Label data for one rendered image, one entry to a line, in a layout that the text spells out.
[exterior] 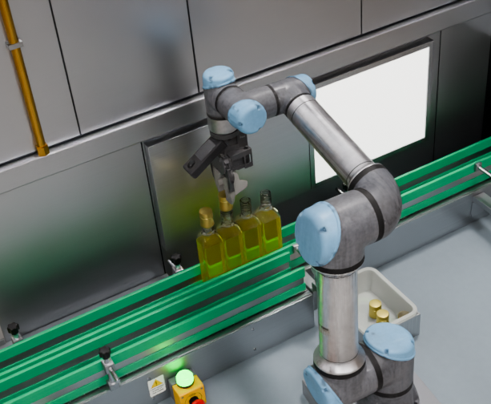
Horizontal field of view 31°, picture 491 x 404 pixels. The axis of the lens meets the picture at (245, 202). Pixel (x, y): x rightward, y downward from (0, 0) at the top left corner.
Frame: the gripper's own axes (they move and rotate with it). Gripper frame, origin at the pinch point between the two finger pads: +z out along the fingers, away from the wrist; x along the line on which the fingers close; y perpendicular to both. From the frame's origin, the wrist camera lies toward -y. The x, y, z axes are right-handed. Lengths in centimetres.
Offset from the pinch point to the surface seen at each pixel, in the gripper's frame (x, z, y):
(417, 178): 3, 25, 65
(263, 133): 11.9, -5.2, 19.4
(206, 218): -1.5, 2.9, -6.5
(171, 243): 12.3, 18.0, -11.6
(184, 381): -20.1, 33.1, -26.7
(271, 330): -15.3, 36.1, 1.5
